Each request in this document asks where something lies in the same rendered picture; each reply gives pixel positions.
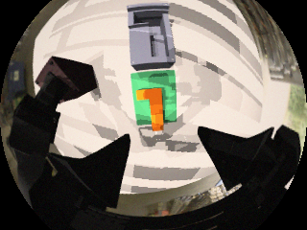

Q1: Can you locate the orange l-shaped part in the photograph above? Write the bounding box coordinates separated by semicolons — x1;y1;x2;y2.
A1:
135;88;164;131

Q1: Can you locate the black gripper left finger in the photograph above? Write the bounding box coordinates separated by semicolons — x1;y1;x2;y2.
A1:
47;133;130;210

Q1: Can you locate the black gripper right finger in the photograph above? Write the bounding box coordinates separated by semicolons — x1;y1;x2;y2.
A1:
197;126;273;191

